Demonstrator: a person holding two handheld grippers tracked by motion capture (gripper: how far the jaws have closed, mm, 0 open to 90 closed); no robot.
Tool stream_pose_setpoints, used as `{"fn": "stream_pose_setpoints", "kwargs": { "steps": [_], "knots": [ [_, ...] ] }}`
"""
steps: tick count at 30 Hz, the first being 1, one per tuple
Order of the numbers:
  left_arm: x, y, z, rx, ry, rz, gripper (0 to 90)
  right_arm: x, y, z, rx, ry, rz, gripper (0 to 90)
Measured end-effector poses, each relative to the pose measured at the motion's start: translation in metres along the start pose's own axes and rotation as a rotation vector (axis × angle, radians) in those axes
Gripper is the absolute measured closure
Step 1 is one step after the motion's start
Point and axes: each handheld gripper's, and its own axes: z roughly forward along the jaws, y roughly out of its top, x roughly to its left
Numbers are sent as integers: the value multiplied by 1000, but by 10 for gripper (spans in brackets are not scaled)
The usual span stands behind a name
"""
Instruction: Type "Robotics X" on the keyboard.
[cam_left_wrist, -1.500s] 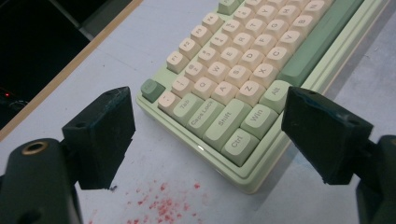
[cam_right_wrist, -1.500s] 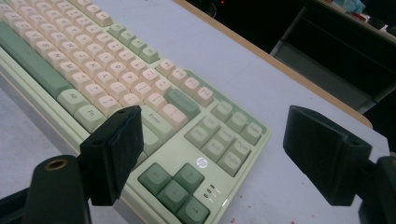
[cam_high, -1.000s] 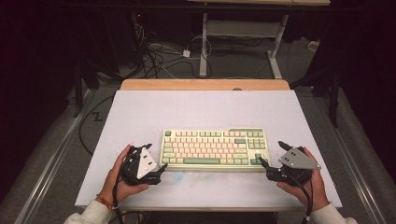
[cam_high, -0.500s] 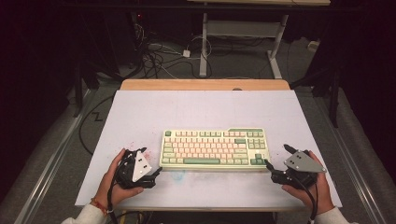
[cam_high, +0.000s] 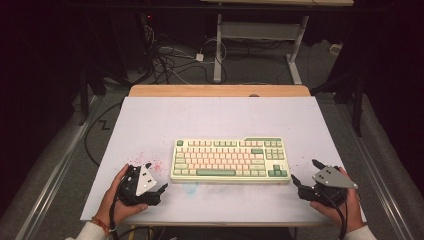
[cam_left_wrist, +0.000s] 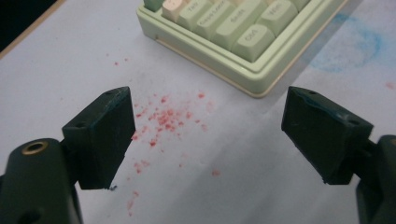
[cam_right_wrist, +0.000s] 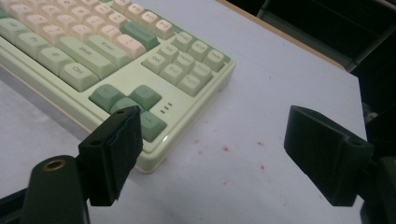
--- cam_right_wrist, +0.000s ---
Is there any green and pink keyboard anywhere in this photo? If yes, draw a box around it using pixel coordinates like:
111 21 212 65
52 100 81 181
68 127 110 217
0 0 236 175

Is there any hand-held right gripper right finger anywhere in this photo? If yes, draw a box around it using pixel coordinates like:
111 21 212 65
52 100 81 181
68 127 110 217
283 105 375 207

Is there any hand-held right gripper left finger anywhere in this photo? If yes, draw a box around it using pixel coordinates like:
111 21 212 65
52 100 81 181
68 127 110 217
78 105 144 207

